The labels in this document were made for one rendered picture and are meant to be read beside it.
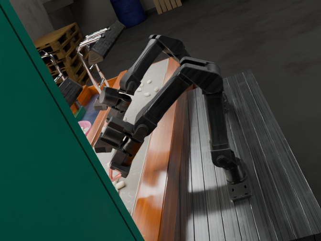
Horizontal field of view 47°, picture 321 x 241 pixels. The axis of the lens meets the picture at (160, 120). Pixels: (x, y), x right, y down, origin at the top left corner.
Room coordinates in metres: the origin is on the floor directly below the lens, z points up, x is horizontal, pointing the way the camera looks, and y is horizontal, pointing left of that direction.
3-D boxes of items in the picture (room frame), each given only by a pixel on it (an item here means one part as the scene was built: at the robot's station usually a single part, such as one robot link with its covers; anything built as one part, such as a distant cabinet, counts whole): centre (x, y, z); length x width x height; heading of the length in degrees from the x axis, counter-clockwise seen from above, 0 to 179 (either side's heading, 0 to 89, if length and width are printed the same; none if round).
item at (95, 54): (2.13, 0.08, 1.08); 0.62 x 0.08 x 0.07; 163
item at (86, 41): (2.16, 0.16, 0.90); 0.20 x 0.19 x 0.45; 163
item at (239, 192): (1.01, -0.15, 0.71); 0.20 x 0.07 x 0.08; 167
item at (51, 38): (5.98, 1.09, 0.40); 1.16 x 0.78 x 0.81; 167
